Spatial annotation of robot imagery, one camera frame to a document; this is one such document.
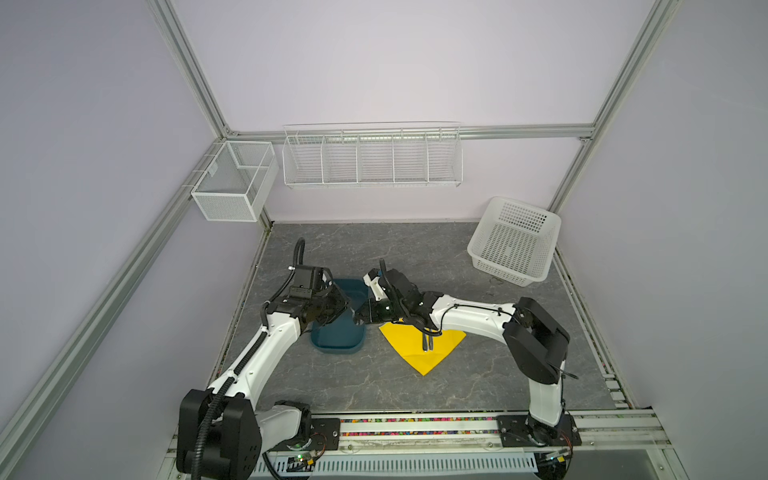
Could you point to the teal plastic tray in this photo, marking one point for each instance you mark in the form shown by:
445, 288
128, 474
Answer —
343, 336

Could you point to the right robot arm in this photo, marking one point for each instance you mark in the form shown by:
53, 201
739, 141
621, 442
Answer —
536, 341

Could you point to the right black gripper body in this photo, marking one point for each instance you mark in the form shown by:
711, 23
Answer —
383, 311

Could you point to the white vent grille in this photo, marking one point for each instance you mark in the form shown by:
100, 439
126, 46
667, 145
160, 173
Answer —
407, 465

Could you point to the white mesh wall box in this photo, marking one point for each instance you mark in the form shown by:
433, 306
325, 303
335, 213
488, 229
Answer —
236, 183

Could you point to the white wire wall rack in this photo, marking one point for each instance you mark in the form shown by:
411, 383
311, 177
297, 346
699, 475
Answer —
373, 154

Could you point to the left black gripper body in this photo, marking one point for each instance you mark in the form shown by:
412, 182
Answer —
329, 305

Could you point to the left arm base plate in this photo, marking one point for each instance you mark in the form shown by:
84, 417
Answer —
322, 434

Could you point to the aluminium front rail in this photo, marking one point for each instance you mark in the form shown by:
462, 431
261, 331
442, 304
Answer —
416, 433

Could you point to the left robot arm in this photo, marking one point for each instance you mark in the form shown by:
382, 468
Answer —
221, 432

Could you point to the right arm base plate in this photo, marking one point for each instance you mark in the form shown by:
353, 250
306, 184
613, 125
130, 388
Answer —
521, 430

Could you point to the white perforated plastic basket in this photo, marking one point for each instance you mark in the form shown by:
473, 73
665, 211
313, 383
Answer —
515, 241

